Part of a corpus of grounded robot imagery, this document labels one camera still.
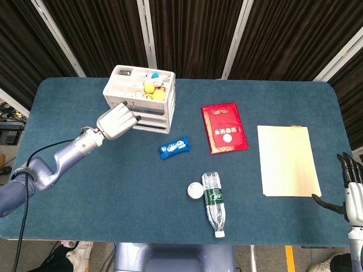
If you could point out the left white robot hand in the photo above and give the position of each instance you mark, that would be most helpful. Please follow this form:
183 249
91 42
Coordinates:
116 122

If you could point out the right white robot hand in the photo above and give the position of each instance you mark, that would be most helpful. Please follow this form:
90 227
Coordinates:
356 201

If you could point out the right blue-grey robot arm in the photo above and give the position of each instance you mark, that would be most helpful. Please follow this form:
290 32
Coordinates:
357 249

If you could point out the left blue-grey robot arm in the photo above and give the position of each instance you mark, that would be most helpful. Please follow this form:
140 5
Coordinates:
65 156

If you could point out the white plastic drawer organizer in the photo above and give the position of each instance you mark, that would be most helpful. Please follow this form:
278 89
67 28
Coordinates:
153 113

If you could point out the yellow ball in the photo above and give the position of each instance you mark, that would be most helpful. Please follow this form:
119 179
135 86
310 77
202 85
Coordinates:
159 95
149 88

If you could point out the small blue round item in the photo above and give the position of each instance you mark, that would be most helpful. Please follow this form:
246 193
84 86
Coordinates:
155 76

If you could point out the blue felt table mat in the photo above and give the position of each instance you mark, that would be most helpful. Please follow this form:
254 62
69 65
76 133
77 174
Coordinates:
113 184

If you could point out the blue snack packet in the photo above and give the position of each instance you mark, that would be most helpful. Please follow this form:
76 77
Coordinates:
173 148

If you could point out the white sneaker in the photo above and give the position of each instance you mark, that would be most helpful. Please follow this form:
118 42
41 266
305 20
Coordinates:
80 253
319 266

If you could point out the cream paper folder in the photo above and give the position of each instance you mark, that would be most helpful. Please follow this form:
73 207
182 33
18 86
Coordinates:
287 161

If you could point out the gold folder clip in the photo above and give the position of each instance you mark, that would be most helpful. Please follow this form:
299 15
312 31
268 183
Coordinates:
296 127

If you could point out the white round cap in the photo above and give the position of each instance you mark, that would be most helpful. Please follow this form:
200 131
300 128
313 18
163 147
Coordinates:
195 191

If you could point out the red certificate booklet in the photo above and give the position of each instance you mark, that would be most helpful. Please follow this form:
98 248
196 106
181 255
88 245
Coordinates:
224 124

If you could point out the dark pleated curtain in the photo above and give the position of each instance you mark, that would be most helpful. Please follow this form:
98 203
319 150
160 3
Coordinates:
193 34

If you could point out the clear bottle green label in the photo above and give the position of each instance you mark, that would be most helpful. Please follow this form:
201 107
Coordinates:
214 198

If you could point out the blue-grey robot torso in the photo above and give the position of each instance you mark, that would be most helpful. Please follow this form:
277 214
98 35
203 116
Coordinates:
173 258

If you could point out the white metal frame post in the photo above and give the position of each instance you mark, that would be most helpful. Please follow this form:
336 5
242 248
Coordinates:
147 34
12 102
236 39
58 37
339 55

